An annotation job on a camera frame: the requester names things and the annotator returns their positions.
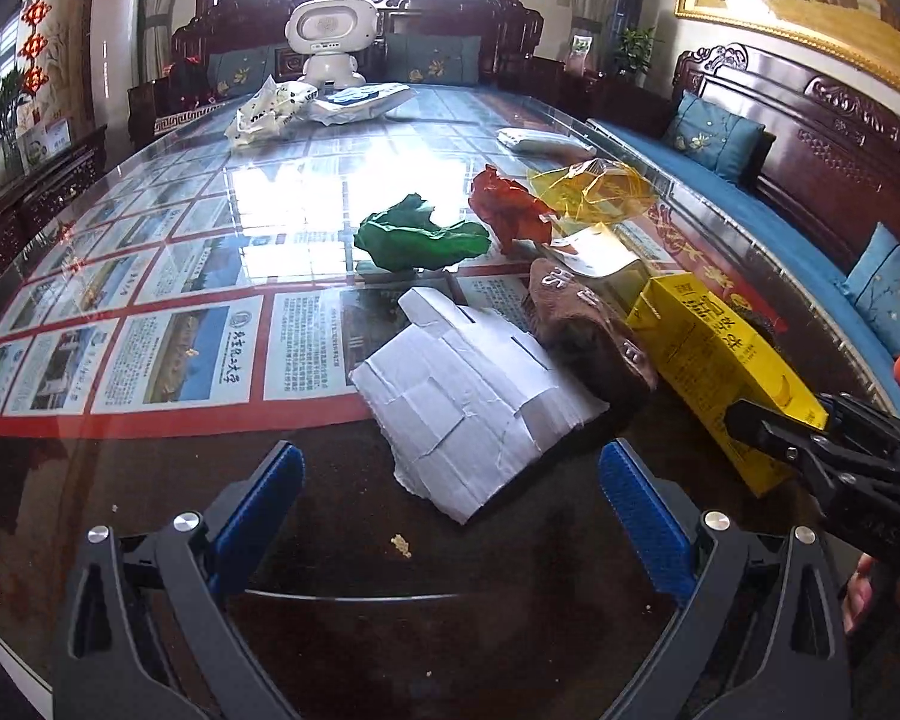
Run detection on yellow transparent plastic wrap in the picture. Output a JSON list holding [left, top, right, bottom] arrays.
[[526, 160, 659, 230]]

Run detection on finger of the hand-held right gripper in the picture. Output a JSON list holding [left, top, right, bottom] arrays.
[[724, 399, 827, 470], [817, 392, 900, 452]]

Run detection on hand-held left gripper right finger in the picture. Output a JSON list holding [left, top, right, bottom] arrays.
[[598, 439, 852, 720]]

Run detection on green plastic bag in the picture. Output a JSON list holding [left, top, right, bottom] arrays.
[[354, 193, 492, 271]]

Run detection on small green white box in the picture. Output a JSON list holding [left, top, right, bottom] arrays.
[[570, 19, 608, 65]]

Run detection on carved dark wooden sofa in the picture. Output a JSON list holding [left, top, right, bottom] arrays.
[[585, 41, 900, 421]]

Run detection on carved dark wooden armchair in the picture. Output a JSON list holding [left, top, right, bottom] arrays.
[[360, 0, 545, 87], [171, 0, 301, 102]]

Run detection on red knot string decoration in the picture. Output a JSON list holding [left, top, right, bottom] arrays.
[[19, 0, 53, 98]]

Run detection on green potted plant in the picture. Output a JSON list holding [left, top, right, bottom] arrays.
[[615, 26, 665, 83]]

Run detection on red plastic bag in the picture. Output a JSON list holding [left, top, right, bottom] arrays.
[[469, 165, 556, 256]]

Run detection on yellow carton box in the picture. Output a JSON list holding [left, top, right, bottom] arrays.
[[626, 274, 830, 497]]

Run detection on white tower air conditioner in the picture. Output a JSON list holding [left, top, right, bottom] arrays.
[[90, 0, 147, 128]]

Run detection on white cardboard piece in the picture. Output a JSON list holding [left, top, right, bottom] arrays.
[[349, 286, 610, 526]]

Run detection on blue sofa seat cushion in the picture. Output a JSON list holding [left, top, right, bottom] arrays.
[[589, 118, 900, 413]]

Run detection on photo poster under glass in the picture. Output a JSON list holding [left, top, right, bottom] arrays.
[[0, 82, 721, 436]]

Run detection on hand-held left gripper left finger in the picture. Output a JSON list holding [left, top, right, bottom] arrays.
[[52, 441, 306, 720]]

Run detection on dark wooden side table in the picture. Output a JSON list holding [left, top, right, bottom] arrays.
[[499, 56, 676, 136]]

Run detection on green plant in vase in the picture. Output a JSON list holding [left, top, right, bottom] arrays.
[[0, 67, 27, 173]]

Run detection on white robot toy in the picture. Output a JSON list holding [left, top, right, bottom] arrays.
[[283, 0, 380, 89]]

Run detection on calligraphy wall mural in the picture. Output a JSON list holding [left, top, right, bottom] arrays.
[[41, 0, 95, 128]]

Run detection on brown cloth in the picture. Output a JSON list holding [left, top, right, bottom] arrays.
[[521, 259, 659, 402]]

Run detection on white printed plastic bag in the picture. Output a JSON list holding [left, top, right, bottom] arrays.
[[225, 77, 320, 149]]

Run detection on white and blue package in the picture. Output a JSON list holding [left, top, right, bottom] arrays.
[[307, 82, 413, 126]]

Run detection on teal embroidered cushion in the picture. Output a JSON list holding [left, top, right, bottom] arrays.
[[206, 45, 278, 98], [385, 34, 483, 86]]

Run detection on person's right hand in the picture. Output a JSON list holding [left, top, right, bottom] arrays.
[[842, 553, 877, 635]]

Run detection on blue embroidered cushion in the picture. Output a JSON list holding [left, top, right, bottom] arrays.
[[661, 90, 766, 185], [844, 223, 900, 346]]

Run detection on cream paper box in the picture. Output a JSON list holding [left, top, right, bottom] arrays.
[[551, 223, 642, 308]]

